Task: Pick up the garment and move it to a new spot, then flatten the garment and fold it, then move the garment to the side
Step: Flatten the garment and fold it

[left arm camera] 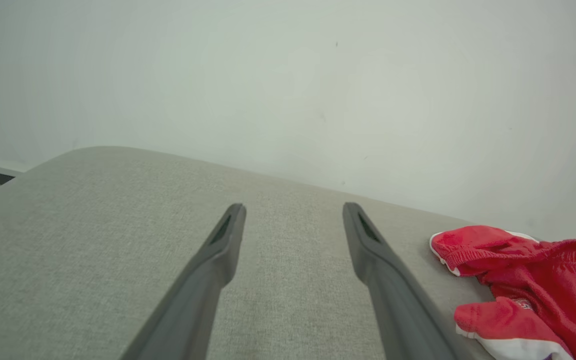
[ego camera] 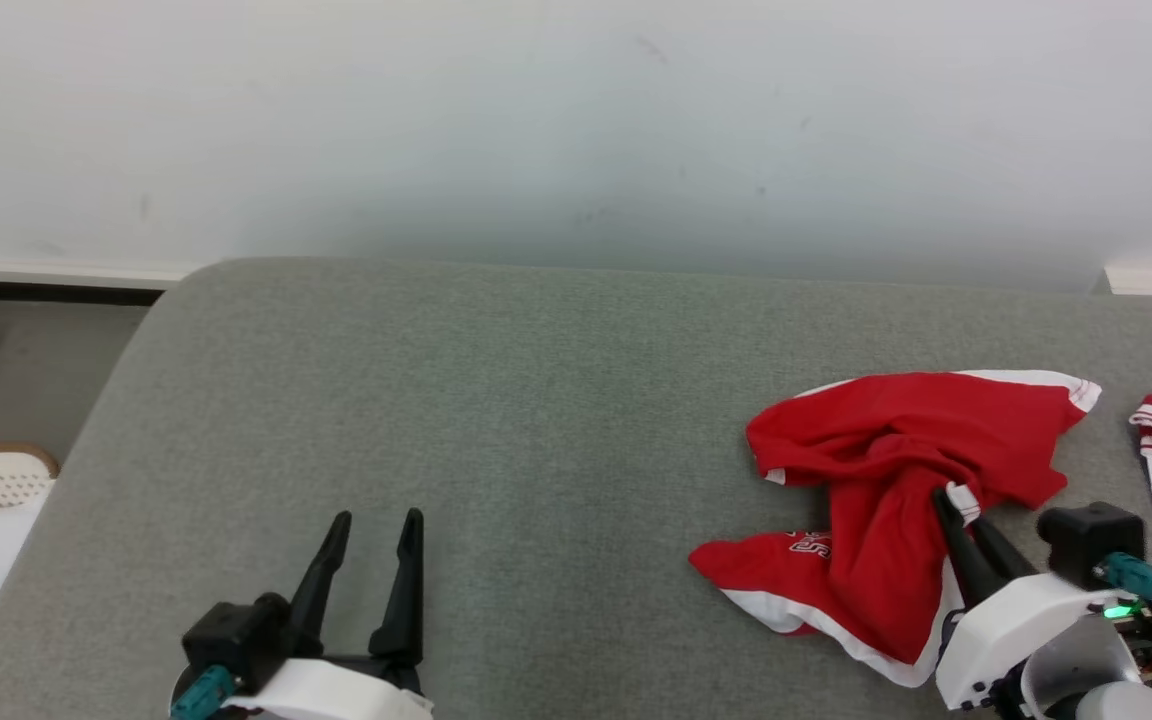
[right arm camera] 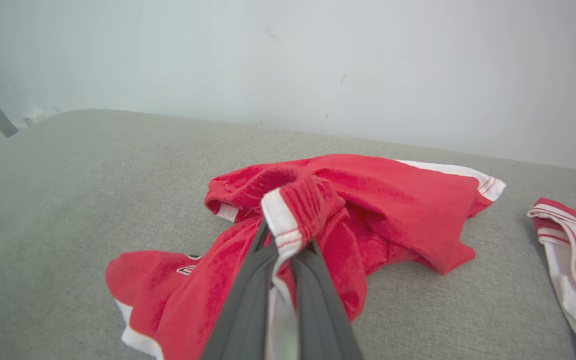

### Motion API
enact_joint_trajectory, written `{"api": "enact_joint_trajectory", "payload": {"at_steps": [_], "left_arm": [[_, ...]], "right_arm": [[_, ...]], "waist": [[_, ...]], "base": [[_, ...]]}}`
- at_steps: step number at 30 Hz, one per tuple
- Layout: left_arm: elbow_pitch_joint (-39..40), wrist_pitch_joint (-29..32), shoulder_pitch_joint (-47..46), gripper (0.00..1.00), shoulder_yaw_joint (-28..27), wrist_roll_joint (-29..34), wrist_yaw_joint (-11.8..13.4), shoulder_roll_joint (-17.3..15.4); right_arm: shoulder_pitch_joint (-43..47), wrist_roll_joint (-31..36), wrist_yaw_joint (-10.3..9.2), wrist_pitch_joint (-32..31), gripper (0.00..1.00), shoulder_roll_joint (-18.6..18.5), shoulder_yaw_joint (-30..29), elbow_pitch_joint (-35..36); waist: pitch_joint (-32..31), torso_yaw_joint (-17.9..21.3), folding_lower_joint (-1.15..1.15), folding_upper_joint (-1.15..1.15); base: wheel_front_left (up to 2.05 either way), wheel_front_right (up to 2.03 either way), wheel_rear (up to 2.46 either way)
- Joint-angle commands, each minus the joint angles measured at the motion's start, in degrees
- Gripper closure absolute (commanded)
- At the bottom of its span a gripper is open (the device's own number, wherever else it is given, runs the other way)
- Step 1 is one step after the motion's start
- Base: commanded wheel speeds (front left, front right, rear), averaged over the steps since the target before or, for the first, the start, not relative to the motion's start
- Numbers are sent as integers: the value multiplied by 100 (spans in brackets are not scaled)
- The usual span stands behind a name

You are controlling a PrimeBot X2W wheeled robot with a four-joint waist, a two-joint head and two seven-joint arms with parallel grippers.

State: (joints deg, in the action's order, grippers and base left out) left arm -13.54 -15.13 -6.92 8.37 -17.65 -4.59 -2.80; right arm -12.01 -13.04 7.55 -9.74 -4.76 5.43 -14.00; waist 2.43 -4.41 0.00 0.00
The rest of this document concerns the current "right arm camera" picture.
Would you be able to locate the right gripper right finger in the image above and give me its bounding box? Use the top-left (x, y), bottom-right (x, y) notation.
top-left (290, 240), bottom-right (364, 360)

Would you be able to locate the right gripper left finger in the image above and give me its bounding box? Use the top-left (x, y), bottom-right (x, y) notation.
top-left (200, 218), bottom-right (282, 360)

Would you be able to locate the red and white jersey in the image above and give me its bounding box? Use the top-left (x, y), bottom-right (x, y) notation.
top-left (105, 153), bottom-right (507, 360)

